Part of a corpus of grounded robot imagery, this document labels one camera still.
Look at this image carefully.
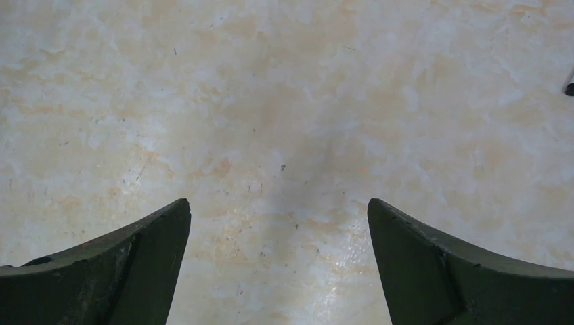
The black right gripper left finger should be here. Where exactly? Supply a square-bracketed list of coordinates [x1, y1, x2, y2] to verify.
[1, 198, 192, 324]

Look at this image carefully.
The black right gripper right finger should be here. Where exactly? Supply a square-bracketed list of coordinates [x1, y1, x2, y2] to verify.
[368, 198, 573, 324]

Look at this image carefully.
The black whiteboard clip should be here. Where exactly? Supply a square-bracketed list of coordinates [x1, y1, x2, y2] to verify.
[562, 70, 574, 97]

